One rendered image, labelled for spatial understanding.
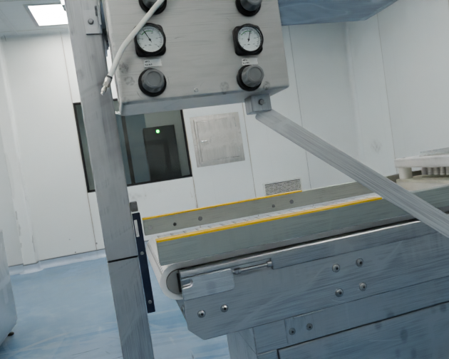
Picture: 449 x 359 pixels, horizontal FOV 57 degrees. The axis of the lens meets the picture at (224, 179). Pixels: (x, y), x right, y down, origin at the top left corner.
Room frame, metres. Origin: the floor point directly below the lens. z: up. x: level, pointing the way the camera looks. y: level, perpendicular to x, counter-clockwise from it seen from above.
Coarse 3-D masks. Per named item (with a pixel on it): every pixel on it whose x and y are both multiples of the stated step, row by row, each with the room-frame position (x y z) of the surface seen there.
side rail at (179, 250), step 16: (416, 192) 0.63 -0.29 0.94; (432, 192) 0.64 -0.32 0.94; (448, 192) 0.64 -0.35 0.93; (336, 208) 0.59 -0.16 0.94; (352, 208) 0.60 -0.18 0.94; (368, 208) 0.61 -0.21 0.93; (384, 208) 0.61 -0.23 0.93; (400, 208) 0.62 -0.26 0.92; (256, 224) 0.56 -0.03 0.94; (272, 224) 0.57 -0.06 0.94; (288, 224) 0.57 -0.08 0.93; (304, 224) 0.58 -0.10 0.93; (320, 224) 0.59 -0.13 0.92; (336, 224) 0.59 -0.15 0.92; (352, 224) 0.60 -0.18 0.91; (176, 240) 0.53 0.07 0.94; (192, 240) 0.54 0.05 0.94; (208, 240) 0.54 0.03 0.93; (224, 240) 0.55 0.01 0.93; (240, 240) 0.55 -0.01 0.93; (256, 240) 0.56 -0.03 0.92; (272, 240) 0.57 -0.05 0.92; (160, 256) 0.53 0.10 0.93; (176, 256) 0.53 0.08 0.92; (192, 256) 0.54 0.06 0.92
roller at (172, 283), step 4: (184, 268) 0.57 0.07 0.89; (172, 272) 0.54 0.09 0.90; (176, 272) 0.54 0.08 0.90; (168, 276) 0.54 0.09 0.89; (172, 276) 0.54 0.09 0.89; (176, 276) 0.54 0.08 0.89; (168, 280) 0.54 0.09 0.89; (172, 280) 0.54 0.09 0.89; (176, 280) 0.54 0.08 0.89; (168, 284) 0.54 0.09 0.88; (172, 284) 0.54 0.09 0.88; (176, 284) 0.54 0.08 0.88; (180, 284) 0.54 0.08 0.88; (168, 288) 0.54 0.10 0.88; (172, 288) 0.54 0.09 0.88; (176, 288) 0.54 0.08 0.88; (180, 288) 0.54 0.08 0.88; (172, 292) 0.54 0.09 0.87; (176, 292) 0.54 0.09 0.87; (180, 292) 0.54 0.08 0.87
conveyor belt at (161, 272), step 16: (304, 208) 0.87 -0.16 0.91; (448, 208) 0.66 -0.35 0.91; (224, 224) 0.81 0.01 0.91; (368, 224) 0.62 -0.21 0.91; (384, 224) 0.63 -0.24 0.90; (288, 240) 0.59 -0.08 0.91; (304, 240) 0.60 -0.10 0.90; (208, 256) 0.56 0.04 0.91; (224, 256) 0.57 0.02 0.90; (160, 272) 0.55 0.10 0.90
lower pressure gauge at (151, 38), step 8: (152, 24) 0.49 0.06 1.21; (144, 32) 0.49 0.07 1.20; (152, 32) 0.49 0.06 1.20; (160, 32) 0.49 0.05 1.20; (136, 40) 0.48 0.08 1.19; (144, 40) 0.49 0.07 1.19; (152, 40) 0.49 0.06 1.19; (160, 40) 0.49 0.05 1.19; (136, 48) 0.49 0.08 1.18; (144, 48) 0.49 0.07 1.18; (152, 48) 0.49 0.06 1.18; (160, 48) 0.49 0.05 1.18; (144, 56) 0.50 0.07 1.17
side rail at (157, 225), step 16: (384, 176) 0.93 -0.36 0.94; (304, 192) 0.88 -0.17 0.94; (320, 192) 0.89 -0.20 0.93; (336, 192) 0.90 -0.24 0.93; (352, 192) 0.91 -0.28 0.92; (368, 192) 0.92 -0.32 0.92; (224, 208) 0.83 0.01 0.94; (240, 208) 0.84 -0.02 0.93; (256, 208) 0.85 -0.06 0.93; (272, 208) 0.86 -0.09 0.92; (288, 208) 0.86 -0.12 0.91; (144, 224) 0.79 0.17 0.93; (160, 224) 0.80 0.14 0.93; (192, 224) 0.81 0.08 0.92
